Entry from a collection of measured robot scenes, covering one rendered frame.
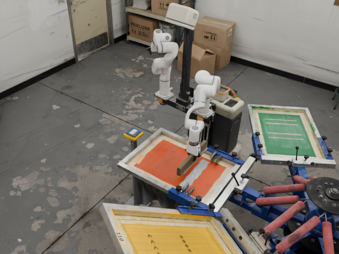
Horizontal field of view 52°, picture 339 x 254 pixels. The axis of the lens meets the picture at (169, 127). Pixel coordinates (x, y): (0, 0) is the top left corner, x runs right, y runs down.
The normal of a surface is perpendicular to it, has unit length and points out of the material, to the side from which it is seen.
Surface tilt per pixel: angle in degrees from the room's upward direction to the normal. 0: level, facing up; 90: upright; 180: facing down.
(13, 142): 0
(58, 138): 0
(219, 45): 91
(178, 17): 64
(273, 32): 90
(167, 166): 0
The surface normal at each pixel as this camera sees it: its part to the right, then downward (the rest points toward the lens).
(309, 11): -0.56, 0.48
